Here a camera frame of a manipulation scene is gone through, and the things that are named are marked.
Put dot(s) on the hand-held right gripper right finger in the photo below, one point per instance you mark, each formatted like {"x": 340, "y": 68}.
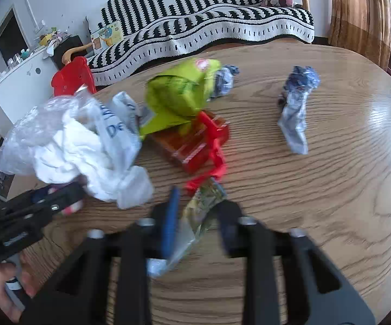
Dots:
{"x": 227, "y": 233}

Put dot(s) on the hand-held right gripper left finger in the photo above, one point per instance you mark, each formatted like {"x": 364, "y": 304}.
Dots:
{"x": 169, "y": 221}

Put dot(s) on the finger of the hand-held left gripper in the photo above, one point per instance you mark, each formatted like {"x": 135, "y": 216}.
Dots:
{"x": 63, "y": 194}
{"x": 16, "y": 237}

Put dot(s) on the pink striped wrapper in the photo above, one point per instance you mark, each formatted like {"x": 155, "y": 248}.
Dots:
{"x": 70, "y": 208}

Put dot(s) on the colourful snack wrapper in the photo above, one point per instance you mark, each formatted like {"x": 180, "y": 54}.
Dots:
{"x": 200, "y": 208}

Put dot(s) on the dark red cardboard box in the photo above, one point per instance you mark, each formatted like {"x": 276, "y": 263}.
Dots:
{"x": 181, "y": 146}

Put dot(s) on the white plastic bag blue print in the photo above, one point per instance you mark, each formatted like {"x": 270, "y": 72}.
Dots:
{"x": 117, "y": 132}

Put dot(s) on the white crumpled tissue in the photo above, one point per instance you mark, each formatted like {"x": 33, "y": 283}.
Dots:
{"x": 66, "y": 149}

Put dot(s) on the clear crumpled plastic bag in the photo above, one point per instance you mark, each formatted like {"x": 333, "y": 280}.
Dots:
{"x": 26, "y": 132}

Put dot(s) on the red plastic strip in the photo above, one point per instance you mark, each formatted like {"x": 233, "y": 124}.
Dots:
{"x": 216, "y": 154}

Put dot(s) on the white cabinet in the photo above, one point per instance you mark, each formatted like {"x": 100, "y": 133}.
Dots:
{"x": 19, "y": 88}

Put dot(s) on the red toy chair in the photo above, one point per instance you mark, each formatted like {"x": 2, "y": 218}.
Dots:
{"x": 70, "y": 78}

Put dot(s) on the yellow-green snack bag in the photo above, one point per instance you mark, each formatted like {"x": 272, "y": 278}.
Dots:
{"x": 171, "y": 94}

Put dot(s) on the tan curved wooden piece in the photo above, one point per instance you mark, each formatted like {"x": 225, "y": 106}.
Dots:
{"x": 75, "y": 51}

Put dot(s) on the black box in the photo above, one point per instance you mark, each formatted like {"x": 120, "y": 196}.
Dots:
{"x": 67, "y": 45}

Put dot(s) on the small blue crumpled wrapper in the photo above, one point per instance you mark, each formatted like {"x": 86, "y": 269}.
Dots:
{"x": 224, "y": 81}

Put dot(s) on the yellow toy on cabinet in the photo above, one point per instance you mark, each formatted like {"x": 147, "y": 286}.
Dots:
{"x": 48, "y": 39}

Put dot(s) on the colourful children's book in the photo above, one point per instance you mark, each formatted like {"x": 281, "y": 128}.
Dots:
{"x": 105, "y": 37}

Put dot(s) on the black white patterned sofa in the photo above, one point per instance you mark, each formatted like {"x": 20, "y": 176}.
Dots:
{"x": 195, "y": 30}

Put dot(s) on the brown curtain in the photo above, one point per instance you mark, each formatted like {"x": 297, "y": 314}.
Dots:
{"x": 358, "y": 17}

